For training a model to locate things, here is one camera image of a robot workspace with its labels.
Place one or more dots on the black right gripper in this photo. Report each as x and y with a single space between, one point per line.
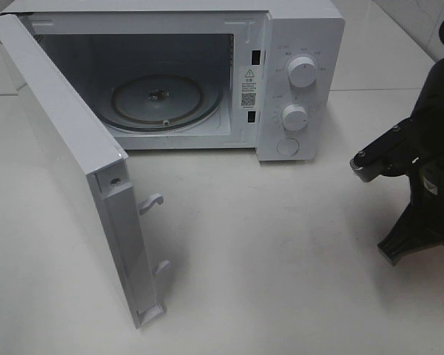
421 225

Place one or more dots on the round white door release button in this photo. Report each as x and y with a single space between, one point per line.
288 147

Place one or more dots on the white microwave door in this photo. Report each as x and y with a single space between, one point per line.
88 166

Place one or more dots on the white lower microwave knob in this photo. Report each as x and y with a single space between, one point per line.
294 117

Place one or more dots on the white microwave knob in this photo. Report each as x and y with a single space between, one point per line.
302 70
294 117

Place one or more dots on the white upper microwave knob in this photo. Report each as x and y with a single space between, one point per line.
302 70

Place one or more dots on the white microwave oven body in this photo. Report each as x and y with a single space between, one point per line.
99 45

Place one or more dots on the white warning label sticker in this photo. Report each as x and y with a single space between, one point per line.
249 79

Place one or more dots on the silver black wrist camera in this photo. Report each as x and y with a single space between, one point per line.
399 151

